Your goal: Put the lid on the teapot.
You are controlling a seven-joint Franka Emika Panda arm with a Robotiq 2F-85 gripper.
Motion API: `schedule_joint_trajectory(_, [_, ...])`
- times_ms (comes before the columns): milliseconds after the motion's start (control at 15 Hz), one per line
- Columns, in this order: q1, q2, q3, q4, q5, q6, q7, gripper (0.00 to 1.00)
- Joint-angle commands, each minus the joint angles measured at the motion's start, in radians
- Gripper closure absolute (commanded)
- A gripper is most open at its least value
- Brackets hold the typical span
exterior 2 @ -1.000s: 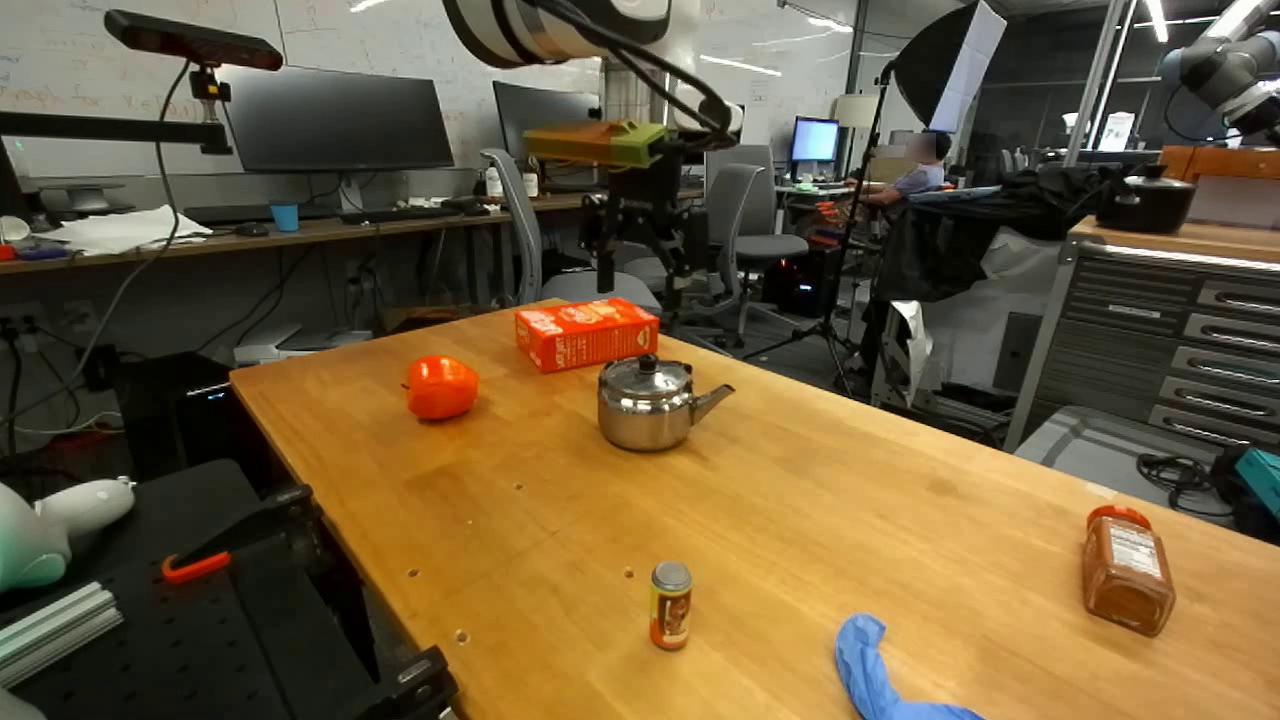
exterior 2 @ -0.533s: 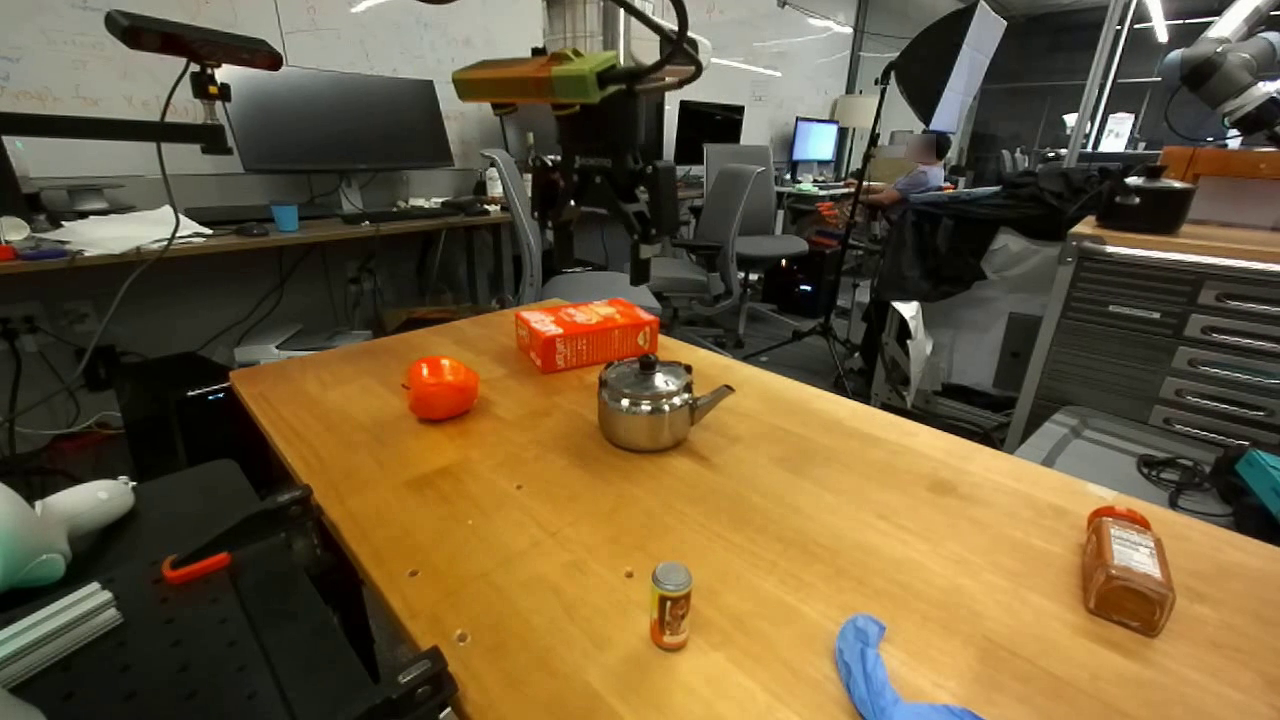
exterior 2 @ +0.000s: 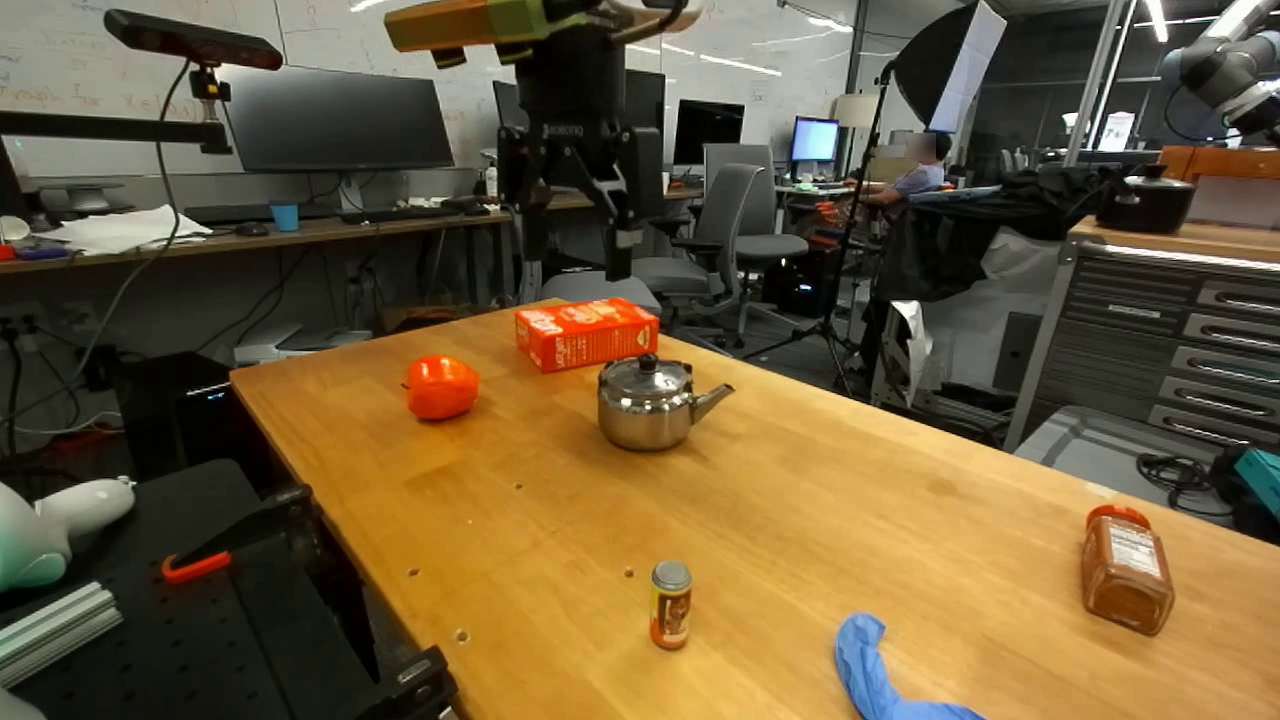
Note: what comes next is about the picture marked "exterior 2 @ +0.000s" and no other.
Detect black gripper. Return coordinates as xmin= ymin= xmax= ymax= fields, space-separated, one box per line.
xmin=491 ymin=26 xmax=666 ymax=308

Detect white robot base green light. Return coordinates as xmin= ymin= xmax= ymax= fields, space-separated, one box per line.
xmin=0 ymin=472 xmax=141 ymax=600

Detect silver metal teapot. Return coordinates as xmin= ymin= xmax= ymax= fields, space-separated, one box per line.
xmin=590 ymin=362 xmax=740 ymax=458

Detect orange cracker box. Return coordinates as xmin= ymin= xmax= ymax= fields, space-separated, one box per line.
xmin=511 ymin=294 xmax=665 ymax=377

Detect grey swivel office chair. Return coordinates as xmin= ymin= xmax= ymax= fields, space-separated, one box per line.
xmin=635 ymin=155 xmax=812 ymax=354

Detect dark computer monitor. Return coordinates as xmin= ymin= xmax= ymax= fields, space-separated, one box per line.
xmin=670 ymin=98 xmax=746 ymax=169

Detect black keyboard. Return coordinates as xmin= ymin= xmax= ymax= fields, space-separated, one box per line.
xmin=305 ymin=194 xmax=497 ymax=230

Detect orange toy tomato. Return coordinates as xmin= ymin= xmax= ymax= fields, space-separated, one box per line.
xmin=399 ymin=354 xmax=484 ymax=429

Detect lit blue computer monitor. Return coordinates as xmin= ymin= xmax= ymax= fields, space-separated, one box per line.
xmin=783 ymin=113 xmax=848 ymax=171

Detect large dark monitor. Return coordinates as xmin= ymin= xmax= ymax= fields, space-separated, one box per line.
xmin=216 ymin=68 xmax=458 ymax=180

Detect long wooden desk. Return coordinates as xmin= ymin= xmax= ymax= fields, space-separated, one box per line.
xmin=0 ymin=208 xmax=521 ymax=279

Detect seated person blue shirt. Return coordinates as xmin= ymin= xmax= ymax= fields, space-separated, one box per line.
xmin=869 ymin=123 xmax=960 ymax=208

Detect small orange label bottle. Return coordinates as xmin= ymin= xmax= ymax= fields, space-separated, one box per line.
xmin=646 ymin=558 xmax=695 ymax=656

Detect black softbox light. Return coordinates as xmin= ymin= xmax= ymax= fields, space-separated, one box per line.
xmin=887 ymin=0 xmax=1017 ymax=131

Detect black jacket pile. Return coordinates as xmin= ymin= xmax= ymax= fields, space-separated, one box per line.
xmin=874 ymin=163 xmax=1114 ymax=308

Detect black computer case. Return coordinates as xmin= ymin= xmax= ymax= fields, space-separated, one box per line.
xmin=106 ymin=349 xmax=247 ymax=482

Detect white paper stack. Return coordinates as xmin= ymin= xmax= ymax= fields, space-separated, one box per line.
xmin=34 ymin=201 xmax=216 ymax=259

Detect black bar clamp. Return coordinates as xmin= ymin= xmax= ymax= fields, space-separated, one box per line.
xmin=348 ymin=643 xmax=465 ymax=720

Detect blue cloth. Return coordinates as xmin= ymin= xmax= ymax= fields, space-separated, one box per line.
xmin=830 ymin=613 xmax=987 ymax=720

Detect lit white computer monitor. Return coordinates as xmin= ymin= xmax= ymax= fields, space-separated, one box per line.
xmin=1088 ymin=107 xmax=1141 ymax=155

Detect black robot mounting board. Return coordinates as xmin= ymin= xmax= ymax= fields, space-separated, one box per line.
xmin=0 ymin=458 xmax=465 ymax=720

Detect black cooking pot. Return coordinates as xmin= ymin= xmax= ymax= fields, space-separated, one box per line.
xmin=1093 ymin=171 xmax=1200 ymax=241

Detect grey drawer cabinet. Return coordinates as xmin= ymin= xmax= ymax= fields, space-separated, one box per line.
xmin=1005 ymin=215 xmax=1280 ymax=458

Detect orange spice jar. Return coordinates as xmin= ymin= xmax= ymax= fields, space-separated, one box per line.
xmin=1075 ymin=500 xmax=1179 ymax=642

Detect orange wooden platform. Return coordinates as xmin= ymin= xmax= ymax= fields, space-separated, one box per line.
xmin=1156 ymin=140 xmax=1280 ymax=189

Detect teal plastic device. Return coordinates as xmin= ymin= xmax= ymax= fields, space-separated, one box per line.
xmin=1228 ymin=444 xmax=1280 ymax=528

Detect orange green wrist camera mount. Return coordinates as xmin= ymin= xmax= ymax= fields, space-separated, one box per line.
xmin=378 ymin=0 xmax=621 ymax=64

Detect orange-handled black clamp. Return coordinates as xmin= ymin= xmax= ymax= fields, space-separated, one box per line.
xmin=154 ymin=483 xmax=321 ymax=593

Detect black stereo camera bar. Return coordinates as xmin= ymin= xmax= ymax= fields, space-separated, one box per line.
xmin=101 ymin=9 xmax=288 ymax=75

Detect black camera support arm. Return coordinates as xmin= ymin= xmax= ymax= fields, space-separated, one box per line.
xmin=0 ymin=107 xmax=230 ymax=162

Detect black straps bundle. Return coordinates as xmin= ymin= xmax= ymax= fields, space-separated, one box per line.
xmin=1135 ymin=447 xmax=1251 ymax=495

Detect aluminium profile rail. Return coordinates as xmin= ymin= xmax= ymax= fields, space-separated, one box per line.
xmin=0 ymin=580 xmax=129 ymax=694

